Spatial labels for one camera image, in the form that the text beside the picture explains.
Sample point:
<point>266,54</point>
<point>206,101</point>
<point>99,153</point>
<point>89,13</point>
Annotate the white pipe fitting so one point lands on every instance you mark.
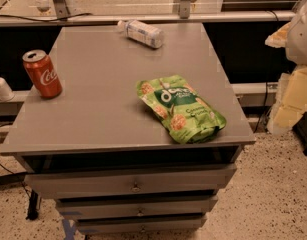
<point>6,92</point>

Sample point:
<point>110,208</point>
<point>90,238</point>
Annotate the red coke can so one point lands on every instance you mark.
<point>40,69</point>

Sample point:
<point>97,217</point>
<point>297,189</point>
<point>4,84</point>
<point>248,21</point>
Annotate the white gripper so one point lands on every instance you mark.
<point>301,39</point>

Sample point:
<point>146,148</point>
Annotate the middle grey drawer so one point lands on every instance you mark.
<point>139,207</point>

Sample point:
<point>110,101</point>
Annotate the metal frame rail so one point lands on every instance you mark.
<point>90,19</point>

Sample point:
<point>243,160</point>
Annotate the grey drawer cabinet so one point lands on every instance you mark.
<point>98,123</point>

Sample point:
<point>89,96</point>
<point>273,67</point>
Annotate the bottom grey drawer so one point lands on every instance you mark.
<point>142,224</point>

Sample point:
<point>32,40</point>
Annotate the top grey drawer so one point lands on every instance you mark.
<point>129,182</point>

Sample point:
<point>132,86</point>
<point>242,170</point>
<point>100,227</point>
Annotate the grey drawer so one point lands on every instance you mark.
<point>142,224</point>
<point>139,207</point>
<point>129,182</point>

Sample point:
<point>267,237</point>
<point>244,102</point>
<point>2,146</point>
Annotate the green snack bag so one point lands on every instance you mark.
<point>182,111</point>

